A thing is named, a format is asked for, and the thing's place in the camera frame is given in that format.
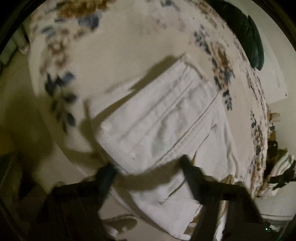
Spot dark green pillow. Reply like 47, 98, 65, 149
207, 0, 264, 71

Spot floral bed blanket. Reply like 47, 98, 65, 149
29, 1, 268, 197

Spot white slipper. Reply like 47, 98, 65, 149
102, 214, 137, 240

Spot clothes pile on chair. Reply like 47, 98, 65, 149
257, 149, 295, 199

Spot white pants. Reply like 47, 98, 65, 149
87, 56, 239, 240

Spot white headboard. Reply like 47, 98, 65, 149
256, 46, 287, 104

